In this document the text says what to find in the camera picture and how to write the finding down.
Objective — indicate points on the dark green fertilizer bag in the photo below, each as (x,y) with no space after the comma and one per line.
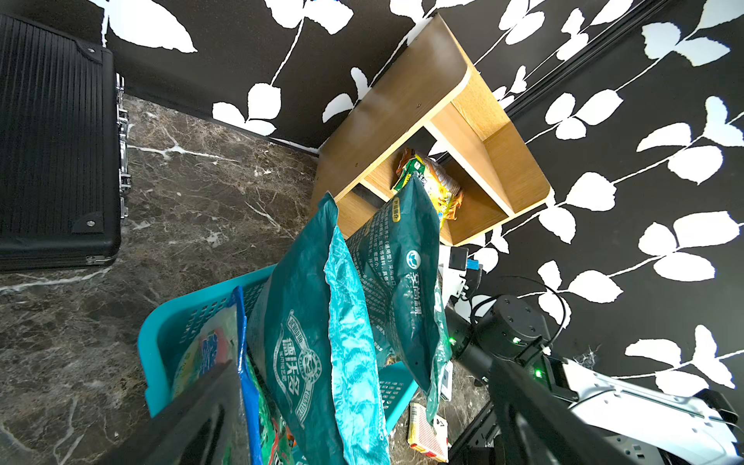
(396,254)

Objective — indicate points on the black ribbed case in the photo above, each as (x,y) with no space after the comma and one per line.
(64,169)

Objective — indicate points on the teal and orange fertilizer bag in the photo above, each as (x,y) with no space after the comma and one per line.
(310,338)

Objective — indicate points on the red playing card box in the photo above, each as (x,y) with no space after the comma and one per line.
(431,440)

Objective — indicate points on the wooden two-tier shelf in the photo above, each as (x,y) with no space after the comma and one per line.
(433,86)

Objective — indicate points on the turquoise plastic basket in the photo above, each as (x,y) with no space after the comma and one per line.
(170,328)

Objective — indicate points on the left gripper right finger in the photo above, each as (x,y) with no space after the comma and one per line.
(538,429)

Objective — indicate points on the yellow fertilizer bag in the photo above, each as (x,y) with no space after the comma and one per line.
(443,191)

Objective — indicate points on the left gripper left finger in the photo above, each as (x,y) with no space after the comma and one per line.
(193,429)

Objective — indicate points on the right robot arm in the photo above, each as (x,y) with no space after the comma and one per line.
(646,426)

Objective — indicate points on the green blue-edged soil bag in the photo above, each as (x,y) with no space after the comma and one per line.
(262,434)

